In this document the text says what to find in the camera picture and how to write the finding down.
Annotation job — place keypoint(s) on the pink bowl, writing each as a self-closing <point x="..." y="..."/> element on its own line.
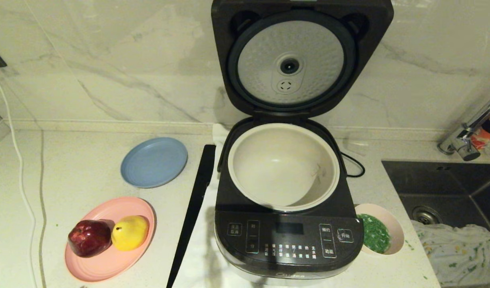
<point x="395" y="228"/>

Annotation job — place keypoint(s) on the black rice cooker base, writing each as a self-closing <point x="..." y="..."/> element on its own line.
<point x="289" y="256"/>

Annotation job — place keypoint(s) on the blue plate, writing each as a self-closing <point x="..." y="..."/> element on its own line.
<point x="154" y="162"/>

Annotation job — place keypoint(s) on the long black flat strip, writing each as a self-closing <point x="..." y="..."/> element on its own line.
<point x="195" y="208"/>

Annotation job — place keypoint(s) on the orange printed bottle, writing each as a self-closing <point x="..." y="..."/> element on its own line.
<point x="485" y="134"/>

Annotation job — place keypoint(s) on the round sink drain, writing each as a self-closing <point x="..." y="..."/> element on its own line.
<point x="427" y="216"/>

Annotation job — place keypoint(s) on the white stained cloth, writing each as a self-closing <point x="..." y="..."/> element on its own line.
<point x="457" y="252"/>

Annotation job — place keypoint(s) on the chopped green vegetables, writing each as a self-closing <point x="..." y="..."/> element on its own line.
<point x="375" y="236"/>

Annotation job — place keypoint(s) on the yellow pear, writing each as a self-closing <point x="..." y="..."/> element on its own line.
<point x="130" y="232"/>

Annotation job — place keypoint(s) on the black rice cooker lid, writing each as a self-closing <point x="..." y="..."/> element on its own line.
<point x="291" y="60"/>

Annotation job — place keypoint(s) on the white inner pot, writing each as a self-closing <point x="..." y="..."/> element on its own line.
<point x="281" y="168"/>

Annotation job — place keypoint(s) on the pink plate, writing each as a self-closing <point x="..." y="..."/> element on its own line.
<point x="109" y="266"/>

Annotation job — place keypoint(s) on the chrome faucet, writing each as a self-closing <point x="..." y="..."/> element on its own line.
<point x="463" y="142"/>

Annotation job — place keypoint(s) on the red apple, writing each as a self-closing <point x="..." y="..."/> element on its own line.
<point x="89" y="238"/>

